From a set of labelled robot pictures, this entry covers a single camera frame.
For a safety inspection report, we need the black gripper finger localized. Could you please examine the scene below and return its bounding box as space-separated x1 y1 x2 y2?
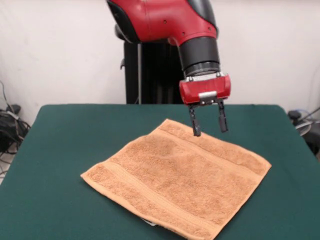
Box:
216 99 229 134
188 104 202 137

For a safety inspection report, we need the tan terry towel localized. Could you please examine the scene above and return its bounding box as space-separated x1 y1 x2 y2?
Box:
80 118 273 240

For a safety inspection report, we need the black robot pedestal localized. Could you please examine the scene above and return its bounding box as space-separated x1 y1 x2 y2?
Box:
114 23 187 105

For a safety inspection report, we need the black cable bundle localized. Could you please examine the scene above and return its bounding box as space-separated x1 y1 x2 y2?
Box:
0 79 32 176

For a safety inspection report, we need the dark green table cloth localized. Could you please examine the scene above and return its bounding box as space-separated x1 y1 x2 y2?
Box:
0 104 320 240

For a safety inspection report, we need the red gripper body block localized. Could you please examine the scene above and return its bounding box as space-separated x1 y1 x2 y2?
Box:
178 72 232 107

